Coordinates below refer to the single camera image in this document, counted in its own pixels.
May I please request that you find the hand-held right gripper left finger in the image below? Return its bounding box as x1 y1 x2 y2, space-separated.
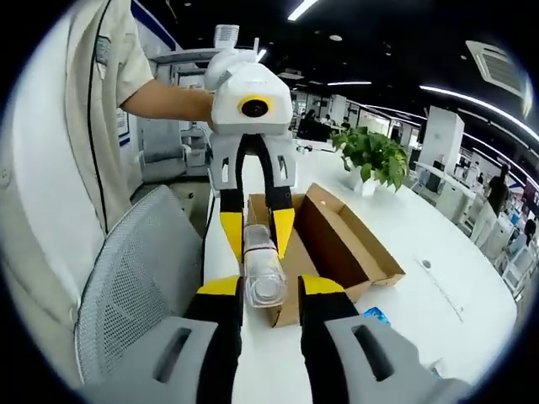
83 275 246 404

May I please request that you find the blue wet wipes pack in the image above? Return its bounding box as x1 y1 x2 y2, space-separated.
363 306 392 326

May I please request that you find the white ceiling air conditioner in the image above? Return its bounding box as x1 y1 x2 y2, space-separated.
465 39 531 98

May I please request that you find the grey mesh office chair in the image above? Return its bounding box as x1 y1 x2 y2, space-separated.
73 183 204 385

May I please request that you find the white table cable panel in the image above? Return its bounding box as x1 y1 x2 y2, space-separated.
414 257 465 324

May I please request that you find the white plant pot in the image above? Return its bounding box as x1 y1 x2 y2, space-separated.
345 165 376 198

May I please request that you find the brown cardboard shoe box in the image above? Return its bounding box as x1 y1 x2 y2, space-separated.
245 182 407 330

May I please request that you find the clear plastic bottle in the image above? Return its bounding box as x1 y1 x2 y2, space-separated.
241 224 288 311

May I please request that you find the long ceiling light strip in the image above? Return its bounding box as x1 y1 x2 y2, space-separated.
419 83 539 140

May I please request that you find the person in beige shirt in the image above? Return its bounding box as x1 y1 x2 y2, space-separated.
0 0 156 375

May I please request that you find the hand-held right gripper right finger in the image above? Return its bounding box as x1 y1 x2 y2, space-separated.
296 275 473 404

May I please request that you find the white square column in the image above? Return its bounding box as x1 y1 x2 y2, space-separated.
419 104 466 169

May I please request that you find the green leafy plant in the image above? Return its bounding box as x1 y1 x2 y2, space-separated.
329 125 410 194

